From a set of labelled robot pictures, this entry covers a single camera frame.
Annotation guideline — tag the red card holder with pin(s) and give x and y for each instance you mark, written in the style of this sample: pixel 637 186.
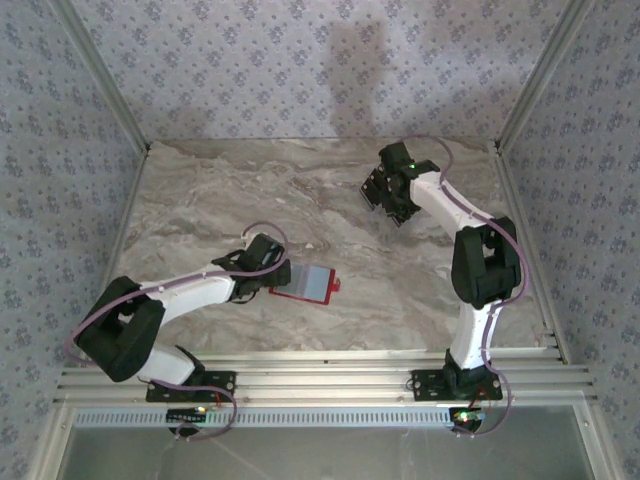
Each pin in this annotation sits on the red card holder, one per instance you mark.
pixel 315 280

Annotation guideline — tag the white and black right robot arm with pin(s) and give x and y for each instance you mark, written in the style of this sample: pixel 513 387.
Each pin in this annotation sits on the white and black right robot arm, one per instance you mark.
pixel 440 200

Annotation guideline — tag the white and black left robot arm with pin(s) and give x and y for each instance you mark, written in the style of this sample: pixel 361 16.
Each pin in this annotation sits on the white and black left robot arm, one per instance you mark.
pixel 195 295

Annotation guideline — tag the small circuit board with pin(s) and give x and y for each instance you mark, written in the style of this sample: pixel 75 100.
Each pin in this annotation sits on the small circuit board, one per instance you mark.
pixel 185 415
pixel 467 417

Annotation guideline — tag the grey metal panel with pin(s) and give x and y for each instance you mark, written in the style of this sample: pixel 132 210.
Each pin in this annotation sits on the grey metal panel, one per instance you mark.
pixel 325 455

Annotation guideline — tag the aluminium rail frame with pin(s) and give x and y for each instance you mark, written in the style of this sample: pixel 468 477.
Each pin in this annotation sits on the aluminium rail frame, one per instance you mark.
pixel 325 380

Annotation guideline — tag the aluminium side rail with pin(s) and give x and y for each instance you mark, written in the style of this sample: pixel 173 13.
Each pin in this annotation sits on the aluminium side rail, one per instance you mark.
pixel 116 250
pixel 516 200

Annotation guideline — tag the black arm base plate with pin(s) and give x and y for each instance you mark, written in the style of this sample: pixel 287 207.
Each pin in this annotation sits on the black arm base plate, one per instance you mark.
pixel 425 385
pixel 225 382

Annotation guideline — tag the aluminium frame post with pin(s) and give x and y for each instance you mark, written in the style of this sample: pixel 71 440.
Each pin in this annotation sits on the aluminium frame post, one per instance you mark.
pixel 538 75

